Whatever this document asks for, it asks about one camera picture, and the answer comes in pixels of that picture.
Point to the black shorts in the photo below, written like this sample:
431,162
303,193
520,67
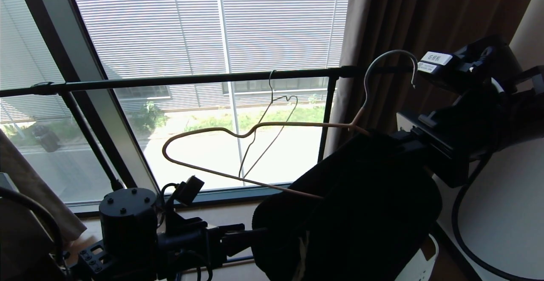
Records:
361,213

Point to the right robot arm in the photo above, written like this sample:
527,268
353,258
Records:
518,102

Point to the pink clothes hanger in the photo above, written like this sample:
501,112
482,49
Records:
272,90
306,124

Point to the brown curtain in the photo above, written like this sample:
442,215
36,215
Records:
38,204
403,17

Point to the white laundry basket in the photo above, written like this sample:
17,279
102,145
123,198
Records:
420,264

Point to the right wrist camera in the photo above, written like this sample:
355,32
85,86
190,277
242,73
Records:
442,66

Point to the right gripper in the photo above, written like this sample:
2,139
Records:
450,145

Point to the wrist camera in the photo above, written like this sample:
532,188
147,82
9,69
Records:
442,66
191,187

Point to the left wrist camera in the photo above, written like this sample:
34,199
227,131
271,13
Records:
191,187

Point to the window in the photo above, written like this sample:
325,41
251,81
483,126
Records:
170,26

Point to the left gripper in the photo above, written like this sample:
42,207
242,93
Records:
187,247

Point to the black clothes rack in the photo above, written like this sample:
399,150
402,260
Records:
191,78

